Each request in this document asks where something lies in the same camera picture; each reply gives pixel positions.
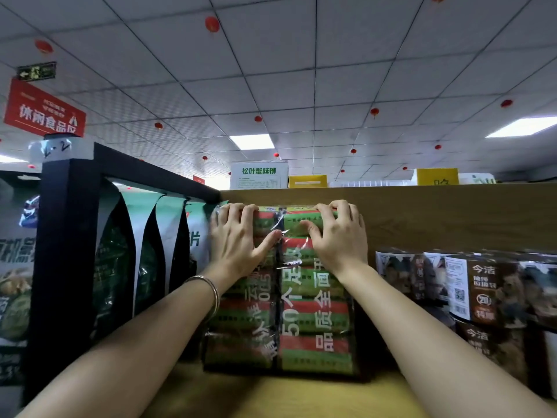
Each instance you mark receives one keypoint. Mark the wooden shelf base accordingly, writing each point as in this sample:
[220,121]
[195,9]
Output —
[269,398]

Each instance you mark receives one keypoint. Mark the person's left middle finger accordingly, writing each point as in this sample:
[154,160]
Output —
[236,213]

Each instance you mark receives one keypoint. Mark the wooden shelf board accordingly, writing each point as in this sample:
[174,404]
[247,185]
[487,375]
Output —
[435,217]

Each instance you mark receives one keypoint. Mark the person's left thumb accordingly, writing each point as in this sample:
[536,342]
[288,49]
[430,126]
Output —
[269,244]

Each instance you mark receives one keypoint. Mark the green red roll multipack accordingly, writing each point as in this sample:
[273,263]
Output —
[243,317]
[315,309]

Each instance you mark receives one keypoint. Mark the small red sign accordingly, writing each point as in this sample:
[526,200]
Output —
[198,180]

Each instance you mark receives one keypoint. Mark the yellow sign with black text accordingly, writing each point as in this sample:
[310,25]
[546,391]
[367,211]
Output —
[437,177]

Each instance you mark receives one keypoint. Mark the white tape label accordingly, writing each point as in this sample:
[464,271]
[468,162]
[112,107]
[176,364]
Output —
[65,148]

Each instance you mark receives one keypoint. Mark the person's right forearm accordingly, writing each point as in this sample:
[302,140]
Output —
[435,343]

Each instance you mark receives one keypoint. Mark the ceiling light panel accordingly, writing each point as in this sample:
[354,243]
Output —
[9,159]
[251,141]
[524,127]

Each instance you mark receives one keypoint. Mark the person's left forearm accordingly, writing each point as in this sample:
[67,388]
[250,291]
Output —
[130,352]

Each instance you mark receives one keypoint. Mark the person's right thumb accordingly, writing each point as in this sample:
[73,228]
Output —
[311,235]

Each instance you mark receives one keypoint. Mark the green exit sign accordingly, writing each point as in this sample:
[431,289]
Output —
[37,71]

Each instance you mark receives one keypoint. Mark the person's right hand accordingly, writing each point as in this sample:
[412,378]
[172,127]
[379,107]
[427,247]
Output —
[343,245]

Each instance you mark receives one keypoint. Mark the black shelf frame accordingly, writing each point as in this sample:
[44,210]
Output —
[65,256]

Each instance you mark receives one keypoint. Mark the person's left little finger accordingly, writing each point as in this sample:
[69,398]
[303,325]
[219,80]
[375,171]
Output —
[214,221]

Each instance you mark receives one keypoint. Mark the red hanging aisle sign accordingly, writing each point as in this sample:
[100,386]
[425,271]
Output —
[43,110]

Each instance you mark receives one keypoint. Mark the row of brown printed packets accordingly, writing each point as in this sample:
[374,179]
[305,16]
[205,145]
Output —
[487,295]

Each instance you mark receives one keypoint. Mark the person's left hand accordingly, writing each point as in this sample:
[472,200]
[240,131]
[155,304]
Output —
[233,248]

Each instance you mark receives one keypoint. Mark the group of red ceiling lanterns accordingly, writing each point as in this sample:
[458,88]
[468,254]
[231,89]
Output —
[212,24]

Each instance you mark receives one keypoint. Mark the dark printed food bags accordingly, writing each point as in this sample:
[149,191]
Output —
[15,278]

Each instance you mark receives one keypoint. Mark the person's right middle finger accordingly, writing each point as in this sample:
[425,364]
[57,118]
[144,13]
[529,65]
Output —
[340,209]

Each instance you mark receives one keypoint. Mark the person's right little finger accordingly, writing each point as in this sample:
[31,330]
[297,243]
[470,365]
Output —
[362,224]

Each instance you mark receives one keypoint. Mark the small yellow sign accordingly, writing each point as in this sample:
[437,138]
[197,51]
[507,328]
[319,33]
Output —
[307,181]

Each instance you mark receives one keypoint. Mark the green white hanging bag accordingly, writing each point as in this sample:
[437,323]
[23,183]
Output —
[176,243]
[199,239]
[148,261]

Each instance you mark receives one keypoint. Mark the white sign with green text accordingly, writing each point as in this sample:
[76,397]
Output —
[259,174]

